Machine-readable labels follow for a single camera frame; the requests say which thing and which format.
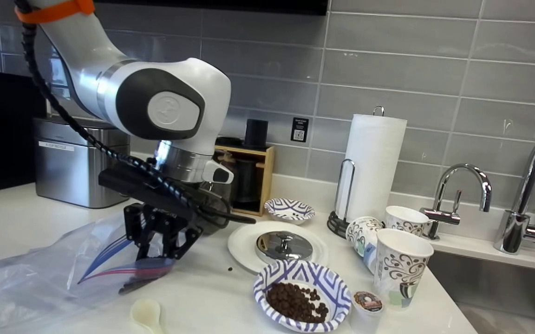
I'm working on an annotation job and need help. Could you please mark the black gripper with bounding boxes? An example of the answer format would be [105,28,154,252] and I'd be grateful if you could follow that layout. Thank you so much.
[98,167,230,260]

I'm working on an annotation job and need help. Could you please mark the clear zip plastic bag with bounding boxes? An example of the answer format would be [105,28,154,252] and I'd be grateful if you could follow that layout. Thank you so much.
[0,219,172,329]

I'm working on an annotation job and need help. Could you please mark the small blue patterned bowl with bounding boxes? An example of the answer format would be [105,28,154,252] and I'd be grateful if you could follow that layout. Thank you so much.
[263,199,313,225]

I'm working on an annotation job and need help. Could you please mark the blue white patterned bowl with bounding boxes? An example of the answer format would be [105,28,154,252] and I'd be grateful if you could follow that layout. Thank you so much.
[252,260,350,332]

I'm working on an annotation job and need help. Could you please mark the cream plastic spoon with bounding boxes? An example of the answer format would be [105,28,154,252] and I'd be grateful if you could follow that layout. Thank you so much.
[129,299,163,334]

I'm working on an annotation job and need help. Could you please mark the white plate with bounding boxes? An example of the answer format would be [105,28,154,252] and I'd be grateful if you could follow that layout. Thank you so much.
[226,221,326,273]

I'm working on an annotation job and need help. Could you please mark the silver metal lid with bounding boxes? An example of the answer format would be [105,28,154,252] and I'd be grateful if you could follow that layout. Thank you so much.
[254,230,313,262]

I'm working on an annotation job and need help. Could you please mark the wooden rack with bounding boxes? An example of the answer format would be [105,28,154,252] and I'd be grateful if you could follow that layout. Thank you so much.
[213,145,274,215]

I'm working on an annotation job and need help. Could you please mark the stainless steel bin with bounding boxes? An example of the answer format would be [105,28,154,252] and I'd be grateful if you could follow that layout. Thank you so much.
[33,117,126,210]

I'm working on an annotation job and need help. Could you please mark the lying patterned paper cup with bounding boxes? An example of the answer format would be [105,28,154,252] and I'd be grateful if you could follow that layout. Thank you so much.
[345,215,384,260]

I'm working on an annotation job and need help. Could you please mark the white paper towel roll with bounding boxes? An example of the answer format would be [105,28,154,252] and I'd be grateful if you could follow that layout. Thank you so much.
[326,113,406,238]

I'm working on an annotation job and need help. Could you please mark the back patterned paper cup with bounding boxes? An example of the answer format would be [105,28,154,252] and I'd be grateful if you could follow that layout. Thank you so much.
[384,206,430,238]

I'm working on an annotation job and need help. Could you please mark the front patterned paper cup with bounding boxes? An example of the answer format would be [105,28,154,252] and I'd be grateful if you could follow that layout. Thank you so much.
[373,228,434,308]

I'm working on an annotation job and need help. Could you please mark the small chrome faucet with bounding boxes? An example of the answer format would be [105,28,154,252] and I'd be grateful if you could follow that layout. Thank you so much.
[421,163,492,239]

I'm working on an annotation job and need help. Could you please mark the large chrome faucet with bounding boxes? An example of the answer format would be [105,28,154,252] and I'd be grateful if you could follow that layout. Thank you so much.
[492,123,535,254]

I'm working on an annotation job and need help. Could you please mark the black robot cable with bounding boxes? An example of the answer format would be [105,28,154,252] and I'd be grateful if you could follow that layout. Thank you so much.
[12,0,256,228]

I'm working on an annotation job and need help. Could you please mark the wall power outlet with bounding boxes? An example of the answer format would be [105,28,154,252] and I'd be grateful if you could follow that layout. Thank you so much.
[289,117,308,143]

